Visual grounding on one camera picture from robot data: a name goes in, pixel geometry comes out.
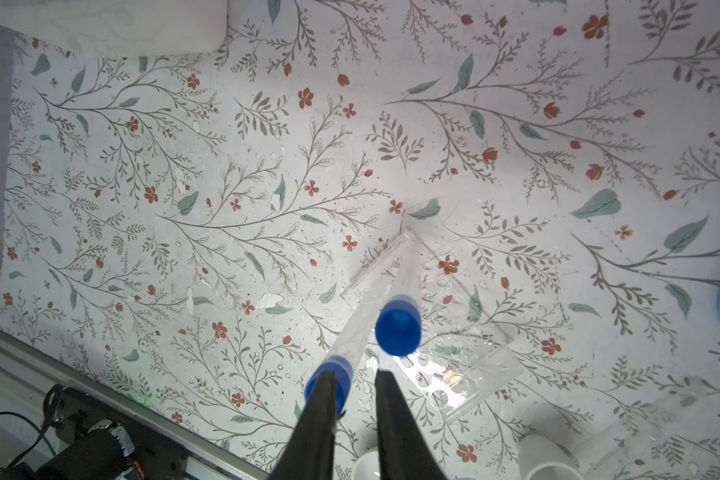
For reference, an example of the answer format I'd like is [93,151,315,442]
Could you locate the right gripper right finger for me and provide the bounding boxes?
[375,370,446,480]

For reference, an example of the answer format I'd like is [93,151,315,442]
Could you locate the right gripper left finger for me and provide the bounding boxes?
[269,371,338,480]

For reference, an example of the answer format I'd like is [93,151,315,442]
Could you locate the blue-capped test tube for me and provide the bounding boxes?
[305,233,410,416]
[375,233,422,357]

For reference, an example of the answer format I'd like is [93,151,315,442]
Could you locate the clear test tube rack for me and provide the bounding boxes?
[364,198,523,422]

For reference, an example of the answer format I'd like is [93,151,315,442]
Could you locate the white plastic bin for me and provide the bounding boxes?
[0,0,228,58]

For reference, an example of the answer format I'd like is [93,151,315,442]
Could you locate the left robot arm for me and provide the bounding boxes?
[0,384,189,479]

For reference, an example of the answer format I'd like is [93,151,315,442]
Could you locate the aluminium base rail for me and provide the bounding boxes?
[0,331,267,479]

